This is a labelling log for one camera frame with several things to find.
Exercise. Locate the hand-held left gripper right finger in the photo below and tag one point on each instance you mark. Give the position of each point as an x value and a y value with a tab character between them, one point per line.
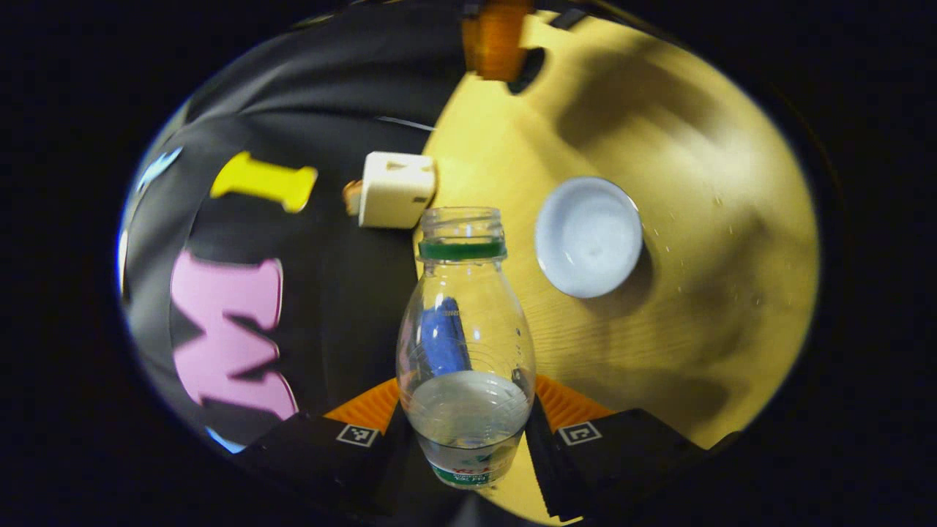
622	461

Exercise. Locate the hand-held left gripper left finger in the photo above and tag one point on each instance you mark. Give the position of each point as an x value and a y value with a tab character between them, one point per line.
322	461

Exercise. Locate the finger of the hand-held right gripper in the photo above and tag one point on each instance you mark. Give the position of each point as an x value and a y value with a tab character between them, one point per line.
498	40
569	18

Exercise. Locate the clear plastic water bottle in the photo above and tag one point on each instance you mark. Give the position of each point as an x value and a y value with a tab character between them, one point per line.
465	410

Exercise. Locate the white teacup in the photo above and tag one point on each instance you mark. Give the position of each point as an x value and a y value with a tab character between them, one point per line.
589	238

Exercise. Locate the white toaster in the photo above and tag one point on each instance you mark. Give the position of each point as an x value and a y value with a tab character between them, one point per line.
395	190

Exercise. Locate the toast slice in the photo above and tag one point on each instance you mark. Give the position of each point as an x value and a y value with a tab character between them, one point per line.
351	197

